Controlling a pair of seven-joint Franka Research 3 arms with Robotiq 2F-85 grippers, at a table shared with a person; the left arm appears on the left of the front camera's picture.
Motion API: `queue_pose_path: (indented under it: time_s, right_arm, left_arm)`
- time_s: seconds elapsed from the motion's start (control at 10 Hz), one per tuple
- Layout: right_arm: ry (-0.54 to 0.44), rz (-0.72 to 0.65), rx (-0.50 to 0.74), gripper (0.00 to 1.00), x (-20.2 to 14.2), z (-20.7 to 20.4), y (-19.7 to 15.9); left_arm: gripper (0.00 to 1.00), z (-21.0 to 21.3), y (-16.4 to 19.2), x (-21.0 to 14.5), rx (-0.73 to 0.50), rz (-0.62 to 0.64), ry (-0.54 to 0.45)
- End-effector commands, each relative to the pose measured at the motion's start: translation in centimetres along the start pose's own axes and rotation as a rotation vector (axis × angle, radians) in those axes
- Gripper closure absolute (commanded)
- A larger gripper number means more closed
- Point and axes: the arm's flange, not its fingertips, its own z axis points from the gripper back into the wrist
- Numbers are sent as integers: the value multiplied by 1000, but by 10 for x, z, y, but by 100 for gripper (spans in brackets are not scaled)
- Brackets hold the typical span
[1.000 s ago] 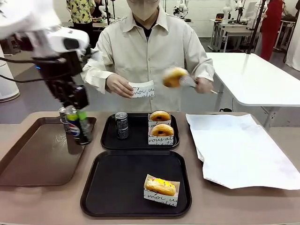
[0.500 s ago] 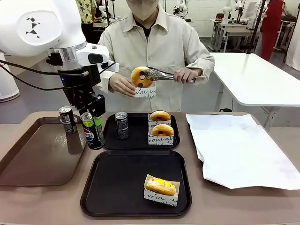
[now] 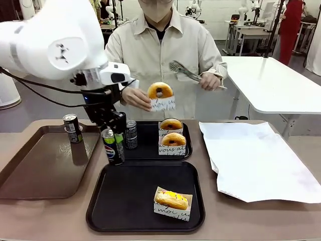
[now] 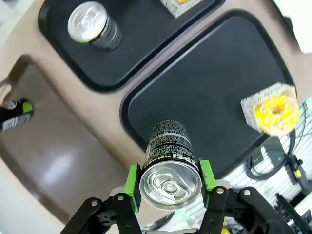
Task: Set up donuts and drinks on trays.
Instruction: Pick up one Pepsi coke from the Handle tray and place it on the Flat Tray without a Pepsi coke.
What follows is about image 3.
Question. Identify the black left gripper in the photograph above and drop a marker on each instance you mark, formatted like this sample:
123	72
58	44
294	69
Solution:
100	105

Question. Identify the white table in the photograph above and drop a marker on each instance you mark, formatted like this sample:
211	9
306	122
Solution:
276	80

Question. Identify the person in yellow patterned shirt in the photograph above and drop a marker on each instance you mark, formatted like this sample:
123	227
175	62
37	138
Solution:
96	5

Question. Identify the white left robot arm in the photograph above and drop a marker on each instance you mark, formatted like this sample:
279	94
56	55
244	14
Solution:
50	37

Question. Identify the black stand pole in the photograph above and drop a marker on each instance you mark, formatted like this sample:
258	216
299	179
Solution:
272	37

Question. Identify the metal serving tongs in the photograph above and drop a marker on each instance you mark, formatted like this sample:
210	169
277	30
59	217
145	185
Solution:
176	67

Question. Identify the dark chocolate sprinkle donut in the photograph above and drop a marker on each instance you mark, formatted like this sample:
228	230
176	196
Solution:
153	91

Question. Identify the person's left hand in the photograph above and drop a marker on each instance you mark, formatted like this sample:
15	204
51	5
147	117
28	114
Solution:
212	81

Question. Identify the plain glazed donut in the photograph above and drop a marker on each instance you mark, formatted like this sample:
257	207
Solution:
166	140

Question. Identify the white paper sheet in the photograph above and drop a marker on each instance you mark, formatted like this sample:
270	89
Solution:
250	155

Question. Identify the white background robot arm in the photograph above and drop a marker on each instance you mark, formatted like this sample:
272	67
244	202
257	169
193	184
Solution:
193	8
242	12
109	11

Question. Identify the black green Pepsi can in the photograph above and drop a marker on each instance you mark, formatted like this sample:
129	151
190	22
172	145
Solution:
110	150
131	135
72	130

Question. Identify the person in beige shirt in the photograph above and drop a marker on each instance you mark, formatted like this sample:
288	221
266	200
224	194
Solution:
185	45

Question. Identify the grey workbench table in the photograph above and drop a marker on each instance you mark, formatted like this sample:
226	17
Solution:
250	31

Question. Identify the person in red clothes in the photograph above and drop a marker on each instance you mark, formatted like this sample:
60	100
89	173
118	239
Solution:
291	25

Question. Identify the beige face mask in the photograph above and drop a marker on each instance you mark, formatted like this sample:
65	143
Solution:
156	11

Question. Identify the person's right forearm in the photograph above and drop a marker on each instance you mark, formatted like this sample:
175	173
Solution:
131	85

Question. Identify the brown plastic tray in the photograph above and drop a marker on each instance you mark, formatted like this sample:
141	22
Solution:
37	175

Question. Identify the person's right hand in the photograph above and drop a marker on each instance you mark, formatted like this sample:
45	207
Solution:
136	99

